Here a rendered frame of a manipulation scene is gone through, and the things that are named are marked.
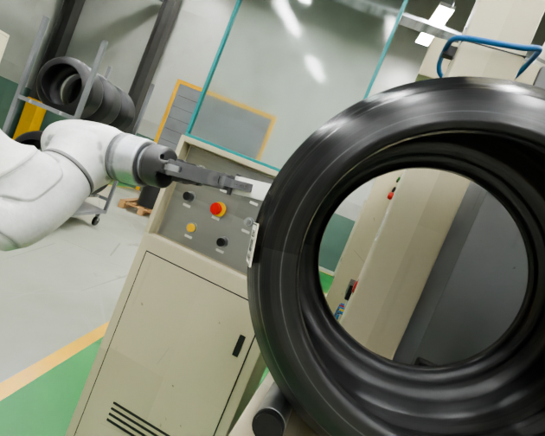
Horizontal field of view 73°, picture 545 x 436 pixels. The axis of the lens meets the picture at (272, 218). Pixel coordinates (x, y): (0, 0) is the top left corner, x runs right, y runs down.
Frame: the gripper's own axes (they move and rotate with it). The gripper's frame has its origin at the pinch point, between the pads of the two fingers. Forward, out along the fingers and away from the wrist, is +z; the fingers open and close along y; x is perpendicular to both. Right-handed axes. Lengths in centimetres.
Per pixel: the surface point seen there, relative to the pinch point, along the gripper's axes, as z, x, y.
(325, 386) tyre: 19.2, 22.6, -12.0
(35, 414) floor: -87, 107, 68
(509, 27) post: 38, -47, 26
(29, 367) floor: -113, 103, 88
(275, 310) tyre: 10.4, 15.4, -11.5
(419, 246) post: 31.7, 2.4, 25.7
